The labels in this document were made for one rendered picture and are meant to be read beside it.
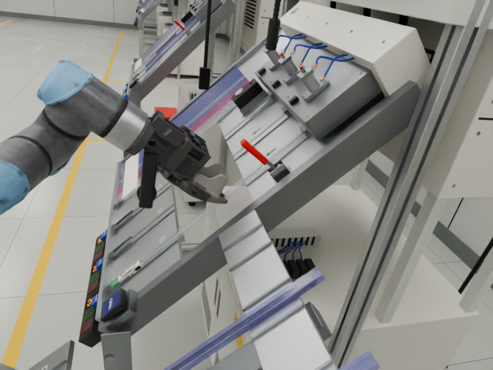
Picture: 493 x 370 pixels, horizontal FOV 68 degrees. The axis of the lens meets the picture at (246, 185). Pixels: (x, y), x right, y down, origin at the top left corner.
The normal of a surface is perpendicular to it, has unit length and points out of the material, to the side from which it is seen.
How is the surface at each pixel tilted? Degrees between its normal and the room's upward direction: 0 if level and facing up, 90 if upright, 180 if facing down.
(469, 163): 90
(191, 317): 0
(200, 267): 90
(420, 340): 90
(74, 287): 0
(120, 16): 90
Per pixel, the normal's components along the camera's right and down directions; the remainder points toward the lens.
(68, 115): -0.03, 0.51
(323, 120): 0.23, 0.51
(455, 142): -0.96, 0.01
